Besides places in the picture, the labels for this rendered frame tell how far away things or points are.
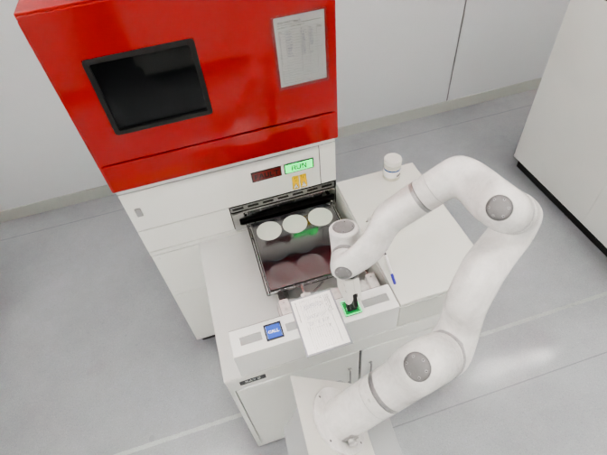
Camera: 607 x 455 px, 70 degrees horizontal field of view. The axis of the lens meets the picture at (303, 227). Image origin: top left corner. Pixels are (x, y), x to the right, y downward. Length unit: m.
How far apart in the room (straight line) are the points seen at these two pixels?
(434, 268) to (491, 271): 0.53
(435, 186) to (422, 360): 0.41
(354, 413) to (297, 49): 1.04
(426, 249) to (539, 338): 1.22
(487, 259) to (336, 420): 0.58
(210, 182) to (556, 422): 1.91
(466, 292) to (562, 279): 1.92
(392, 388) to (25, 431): 2.06
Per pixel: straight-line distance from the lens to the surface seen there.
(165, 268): 1.99
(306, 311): 1.44
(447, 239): 1.65
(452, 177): 1.09
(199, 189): 1.68
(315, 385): 1.35
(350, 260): 1.15
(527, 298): 2.80
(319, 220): 1.76
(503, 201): 0.97
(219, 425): 2.38
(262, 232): 1.75
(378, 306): 1.46
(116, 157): 1.52
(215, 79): 1.39
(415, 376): 1.06
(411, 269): 1.55
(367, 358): 1.72
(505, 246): 1.10
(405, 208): 1.13
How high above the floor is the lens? 2.20
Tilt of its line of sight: 48 degrees down
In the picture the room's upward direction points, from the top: 6 degrees counter-clockwise
